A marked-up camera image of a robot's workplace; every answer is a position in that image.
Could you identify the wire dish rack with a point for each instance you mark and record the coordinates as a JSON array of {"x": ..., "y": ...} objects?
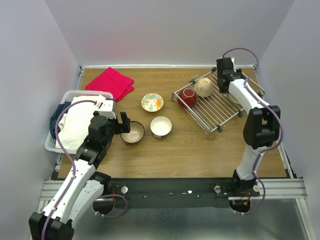
[{"x": 212, "y": 112}]

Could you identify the navy blue garment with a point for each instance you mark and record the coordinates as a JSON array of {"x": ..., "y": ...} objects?
[{"x": 52, "y": 124}]

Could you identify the aluminium frame rail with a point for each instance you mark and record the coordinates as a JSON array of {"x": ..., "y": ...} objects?
[{"x": 276, "y": 188}]

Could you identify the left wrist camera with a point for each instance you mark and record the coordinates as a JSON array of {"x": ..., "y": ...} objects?
[{"x": 106, "y": 108}]

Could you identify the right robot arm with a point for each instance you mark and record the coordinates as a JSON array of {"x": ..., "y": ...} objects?
[{"x": 261, "y": 129}]

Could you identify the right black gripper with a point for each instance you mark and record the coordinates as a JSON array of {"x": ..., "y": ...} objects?
[{"x": 239, "y": 71}]

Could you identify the cream striped bowl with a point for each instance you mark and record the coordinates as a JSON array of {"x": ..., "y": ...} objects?
[{"x": 234, "y": 99}]

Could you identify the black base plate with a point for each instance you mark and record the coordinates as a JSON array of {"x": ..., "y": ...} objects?
[{"x": 161, "y": 193}]

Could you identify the red folded cloth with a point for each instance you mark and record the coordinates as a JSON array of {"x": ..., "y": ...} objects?
[{"x": 113, "y": 82}]

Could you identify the white cloth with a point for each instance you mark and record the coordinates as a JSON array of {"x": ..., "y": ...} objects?
[{"x": 74, "y": 125}]

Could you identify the teal white bowl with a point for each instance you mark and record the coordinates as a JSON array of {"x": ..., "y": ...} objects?
[{"x": 161, "y": 127}]

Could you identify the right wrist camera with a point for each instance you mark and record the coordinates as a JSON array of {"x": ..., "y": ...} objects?
[{"x": 233, "y": 64}]

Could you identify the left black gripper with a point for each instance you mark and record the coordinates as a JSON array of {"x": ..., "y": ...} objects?
[{"x": 121, "y": 127}]

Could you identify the beige bowl with drawing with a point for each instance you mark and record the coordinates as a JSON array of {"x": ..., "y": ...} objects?
[{"x": 204, "y": 87}]

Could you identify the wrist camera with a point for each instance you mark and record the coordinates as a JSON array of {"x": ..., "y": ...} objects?
[
  {"x": 106, "y": 108},
  {"x": 233, "y": 64}
]

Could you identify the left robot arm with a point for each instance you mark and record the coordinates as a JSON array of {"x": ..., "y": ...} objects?
[{"x": 83, "y": 185}]

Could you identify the red bowl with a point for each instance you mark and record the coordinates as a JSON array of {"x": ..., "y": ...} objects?
[{"x": 188, "y": 96}]

